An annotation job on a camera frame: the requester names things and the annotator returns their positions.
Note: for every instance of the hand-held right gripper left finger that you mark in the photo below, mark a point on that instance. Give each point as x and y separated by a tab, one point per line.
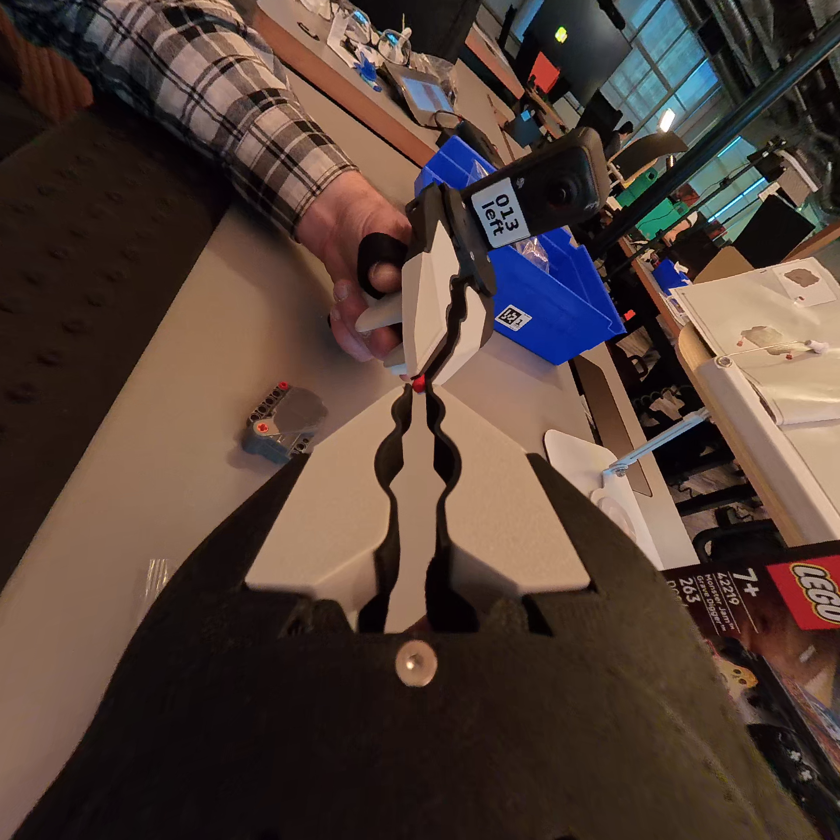
315	525

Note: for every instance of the white electronics pile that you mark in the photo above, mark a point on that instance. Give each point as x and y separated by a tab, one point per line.
400	59

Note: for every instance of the black desk mat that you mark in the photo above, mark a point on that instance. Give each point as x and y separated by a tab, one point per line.
610	407

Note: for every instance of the black metal pole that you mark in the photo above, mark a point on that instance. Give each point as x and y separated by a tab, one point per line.
722	141

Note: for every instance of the clear bag in bin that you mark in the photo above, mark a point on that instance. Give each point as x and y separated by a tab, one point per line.
531	253

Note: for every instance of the person's left hand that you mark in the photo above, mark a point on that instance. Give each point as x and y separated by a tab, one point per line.
341	216

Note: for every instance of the person's left forearm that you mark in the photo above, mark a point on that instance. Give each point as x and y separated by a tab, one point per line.
216	85

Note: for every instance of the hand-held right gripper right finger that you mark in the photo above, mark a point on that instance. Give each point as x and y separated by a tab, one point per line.
512	525

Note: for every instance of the green crate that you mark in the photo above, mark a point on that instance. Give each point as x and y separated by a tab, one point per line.
656	210

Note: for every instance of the open instruction booklet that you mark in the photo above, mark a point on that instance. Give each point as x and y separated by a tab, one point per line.
754	308

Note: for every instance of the white monitor stand base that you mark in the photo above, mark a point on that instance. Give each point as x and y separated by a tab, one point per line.
577	459

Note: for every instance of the grey toy motor block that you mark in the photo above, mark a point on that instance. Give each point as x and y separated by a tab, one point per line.
289	420

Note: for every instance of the wooden workbench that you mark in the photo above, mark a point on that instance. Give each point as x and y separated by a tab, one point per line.
341	85

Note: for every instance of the grey desk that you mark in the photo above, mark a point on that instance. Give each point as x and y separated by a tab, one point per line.
197	367

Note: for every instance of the black monitor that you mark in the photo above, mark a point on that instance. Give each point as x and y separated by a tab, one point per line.
577	39

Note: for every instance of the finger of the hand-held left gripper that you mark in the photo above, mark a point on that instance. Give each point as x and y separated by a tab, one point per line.
476	325
426	295

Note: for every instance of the dark perforated mat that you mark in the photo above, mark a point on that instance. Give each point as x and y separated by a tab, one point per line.
79	275

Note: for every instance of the toy truck set box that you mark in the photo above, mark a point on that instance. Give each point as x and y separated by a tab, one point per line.
774	630

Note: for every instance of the blue plastic bin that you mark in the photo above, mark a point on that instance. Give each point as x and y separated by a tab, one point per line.
558	308

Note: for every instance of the clear bag of small pins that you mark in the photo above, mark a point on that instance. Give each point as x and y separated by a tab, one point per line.
161	574

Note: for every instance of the red chair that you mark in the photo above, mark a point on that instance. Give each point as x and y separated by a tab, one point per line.
543	72

